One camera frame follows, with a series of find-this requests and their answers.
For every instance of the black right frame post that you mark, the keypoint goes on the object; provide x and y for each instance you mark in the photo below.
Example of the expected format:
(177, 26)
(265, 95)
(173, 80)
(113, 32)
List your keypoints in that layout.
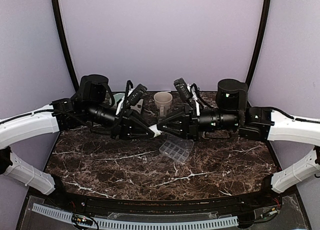
(259, 41)

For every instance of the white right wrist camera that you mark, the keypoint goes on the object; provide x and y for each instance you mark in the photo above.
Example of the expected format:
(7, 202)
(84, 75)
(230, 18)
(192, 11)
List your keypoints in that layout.
(187, 94)

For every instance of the small white bottle cap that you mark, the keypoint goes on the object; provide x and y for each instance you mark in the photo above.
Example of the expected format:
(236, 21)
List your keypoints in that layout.
(155, 130)

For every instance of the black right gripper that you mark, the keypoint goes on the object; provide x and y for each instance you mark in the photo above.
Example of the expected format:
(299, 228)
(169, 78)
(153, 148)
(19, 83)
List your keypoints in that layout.
(192, 129)

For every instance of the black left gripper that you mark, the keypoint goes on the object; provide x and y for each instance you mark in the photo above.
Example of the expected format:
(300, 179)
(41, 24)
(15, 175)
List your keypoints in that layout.
(123, 126)

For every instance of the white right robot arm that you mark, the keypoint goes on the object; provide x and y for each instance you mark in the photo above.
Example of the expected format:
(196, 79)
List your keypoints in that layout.
(261, 124)

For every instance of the black left frame post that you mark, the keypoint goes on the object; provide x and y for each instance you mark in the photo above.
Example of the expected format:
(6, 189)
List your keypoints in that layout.
(63, 43)

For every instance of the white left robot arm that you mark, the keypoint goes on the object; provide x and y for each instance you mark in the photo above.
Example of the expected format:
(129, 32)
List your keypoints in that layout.
(93, 106)

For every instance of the black front table rail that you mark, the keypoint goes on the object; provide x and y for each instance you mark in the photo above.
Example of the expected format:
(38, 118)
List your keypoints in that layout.
(89, 201)

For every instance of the beige ceramic mug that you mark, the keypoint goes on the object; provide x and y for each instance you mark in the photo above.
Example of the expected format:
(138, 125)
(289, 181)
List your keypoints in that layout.
(163, 103)

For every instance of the clear plastic pill organizer box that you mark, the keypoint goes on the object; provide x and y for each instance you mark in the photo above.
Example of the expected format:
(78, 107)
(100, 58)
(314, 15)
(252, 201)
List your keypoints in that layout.
(177, 149)

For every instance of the white slotted cable duct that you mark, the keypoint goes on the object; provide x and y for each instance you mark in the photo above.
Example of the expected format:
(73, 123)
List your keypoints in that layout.
(97, 223)

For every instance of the black frame post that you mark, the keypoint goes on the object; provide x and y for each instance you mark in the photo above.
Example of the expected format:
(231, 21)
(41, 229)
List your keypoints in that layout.
(63, 43)
(259, 41)

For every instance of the floral square coaster tile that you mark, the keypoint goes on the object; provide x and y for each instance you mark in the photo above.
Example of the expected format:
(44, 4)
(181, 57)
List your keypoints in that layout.
(138, 107)

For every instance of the left celadon green bowl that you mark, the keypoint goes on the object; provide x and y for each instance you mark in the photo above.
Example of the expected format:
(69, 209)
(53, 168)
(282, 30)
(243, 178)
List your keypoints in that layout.
(117, 97)

